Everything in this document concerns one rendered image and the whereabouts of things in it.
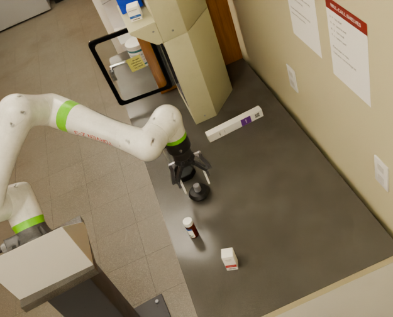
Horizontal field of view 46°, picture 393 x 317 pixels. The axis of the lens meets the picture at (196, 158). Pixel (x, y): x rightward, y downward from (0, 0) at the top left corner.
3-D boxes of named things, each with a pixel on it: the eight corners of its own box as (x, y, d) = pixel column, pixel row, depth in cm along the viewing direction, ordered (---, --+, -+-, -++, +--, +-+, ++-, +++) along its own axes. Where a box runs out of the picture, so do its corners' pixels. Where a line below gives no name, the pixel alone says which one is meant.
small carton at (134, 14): (142, 13, 197) (137, 0, 193) (142, 18, 193) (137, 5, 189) (131, 17, 197) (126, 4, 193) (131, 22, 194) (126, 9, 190)
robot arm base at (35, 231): (-15, 264, 175) (-22, 250, 175) (-2, 260, 190) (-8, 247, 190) (49, 234, 178) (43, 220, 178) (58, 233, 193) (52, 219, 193)
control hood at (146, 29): (147, 14, 218) (139, -6, 211) (163, 43, 194) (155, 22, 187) (124, 24, 218) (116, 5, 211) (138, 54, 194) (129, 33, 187)
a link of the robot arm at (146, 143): (82, 97, 167) (90, 119, 176) (62, 118, 161) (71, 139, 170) (167, 127, 154) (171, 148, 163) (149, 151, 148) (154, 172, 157)
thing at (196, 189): (207, 183, 196) (203, 173, 192) (214, 198, 189) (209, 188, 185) (187, 192, 196) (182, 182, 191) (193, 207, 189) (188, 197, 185)
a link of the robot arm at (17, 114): (-48, 217, 169) (-6, 86, 152) (-12, 207, 184) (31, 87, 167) (-25, 237, 165) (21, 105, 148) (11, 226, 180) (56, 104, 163)
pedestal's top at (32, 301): (26, 312, 182) (20, 307, 180) (19, 254, 206) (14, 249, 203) (99, 273, 185) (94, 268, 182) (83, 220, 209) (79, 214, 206)
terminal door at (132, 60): (173, 87, 245) (146, 20, 218) (120, 106, 247) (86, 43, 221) (173, 86, 246) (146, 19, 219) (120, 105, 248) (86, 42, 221)
